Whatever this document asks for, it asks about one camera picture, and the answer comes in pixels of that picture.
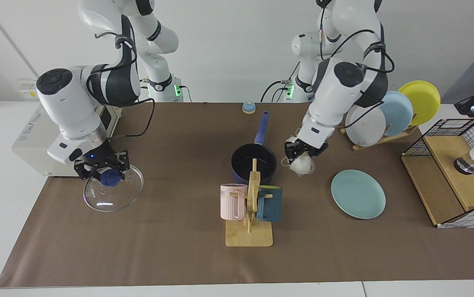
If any pale toaster oven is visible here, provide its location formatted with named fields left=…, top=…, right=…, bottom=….
left=12, top=103, right=122, bottom=178

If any light blue plate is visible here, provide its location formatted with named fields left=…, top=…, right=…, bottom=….
left=379, top=91, right=414, bottom=137

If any white wall socket box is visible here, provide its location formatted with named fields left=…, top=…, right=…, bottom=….
left=18, top=78, right=40, bottom=102

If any yellow plate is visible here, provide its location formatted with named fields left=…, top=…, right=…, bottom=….
left=398, top=80, right=441, bottom=126

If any glass lid with blue knob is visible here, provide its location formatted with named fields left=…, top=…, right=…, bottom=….
left=83, top=164, right=145, bottom=212

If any dark teal cup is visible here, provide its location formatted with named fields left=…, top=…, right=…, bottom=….
left=256, top=186, right=283, bottom=223

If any pink ribbed cup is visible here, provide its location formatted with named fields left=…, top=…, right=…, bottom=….
left=220, top=184, right=248, bottom=221

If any brown table cloth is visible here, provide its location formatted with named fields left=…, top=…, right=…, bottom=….
left=0, top=102, right=474, bottom=288

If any black base cable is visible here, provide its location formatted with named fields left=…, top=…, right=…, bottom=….
left=261, top=62, right=299, bottom=103

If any white vermicelli bundle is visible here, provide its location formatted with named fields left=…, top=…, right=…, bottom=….
left=289, top=136, right=316, bottom=177

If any white plate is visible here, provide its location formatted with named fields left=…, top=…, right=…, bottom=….
left=345, top=105, right=387, bottom=147

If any wooden cup stand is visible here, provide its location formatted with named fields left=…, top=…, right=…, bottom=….
left=225, top=158, right=274, bottom=247

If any black pot with purple handle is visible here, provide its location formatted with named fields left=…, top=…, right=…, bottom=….
left=231, top=111, right=277, bottom=185

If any wooden plate rack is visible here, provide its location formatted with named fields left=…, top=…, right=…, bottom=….
left=340, top=124, right=419, bottom=152

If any pale green plate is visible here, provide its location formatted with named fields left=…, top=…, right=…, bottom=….
left=331, top=169, right=386, bottom=220

